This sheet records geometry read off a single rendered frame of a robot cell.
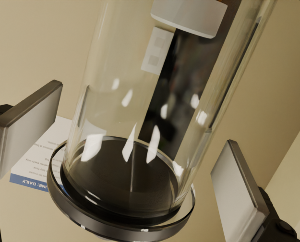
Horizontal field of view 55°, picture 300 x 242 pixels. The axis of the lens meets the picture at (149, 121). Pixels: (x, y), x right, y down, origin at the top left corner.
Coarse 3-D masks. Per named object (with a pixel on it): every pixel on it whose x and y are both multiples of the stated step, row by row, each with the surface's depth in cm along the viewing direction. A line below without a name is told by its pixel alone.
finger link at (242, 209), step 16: (224, 160) 18; (240, 160) 17; (224, 176) 18; (240, 176) 15; (224, 192) 17; (240, 192) 15; (256, 192) 14; (224, 208) 16; (240, 208) 14; (256, 208) 13; (224, 224) 15; (240, 224) 14; (256, 224) 13; (240, 240) 14
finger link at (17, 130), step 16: (32, 96) 15; (48, 96) 16; (16, 112) 13; (32, 112) 14; (48, 112) 17; (0, 128) 12; (16, 128) 13; (32, 128) 15; (48, 128) 18; (0, 144) 12; (16, 144) 14; (32, 144) 16; (0, 160) 13; (16, 160) 15; (0, 176) 13
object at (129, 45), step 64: (128, 0) 13; (192, 0) 12; (256, 0) 13; (128, 64) 14; (192, 64) 14; (128, 128) 15; (192, 128) 15; (64, 192) 17; (128, 192) 16; (192, 192) 21
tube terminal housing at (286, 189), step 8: (296, 144) 49; (288, 152) 50; (296, 152) 48; (288, 160) 50; (296, 160) 48; (280, 168) 51; (288, 168) 49; (296, 168) 47; (280, 176) 51; (288, 176) 48; (296, 176) 47; (272, 184) 52; (280, 184) 50; (288, 184) 48; (296, 184) 46; (272, 192) 52; (280, 192) 49; (288, 192) 47; (296, 192) 45; (272, 200) 51; (280, 200) 49; (288, 200) 47; (296, 200) 45; (280, 208) 48; (288, 208) 46; (296, 208) 44; (280, 216) 47; (288, 216) 46; (296, 216) 44; (296, 224) 43; (296, 232) 44
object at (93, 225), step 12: (48, 168) 19; (48, 180) 19; (60, 204) 17; (72, 216) 17; (84, 216) 17; (96, 228) 17; (108, 228) 16; (180, 228) 19; (132, 240) 17; (144, 240) 17
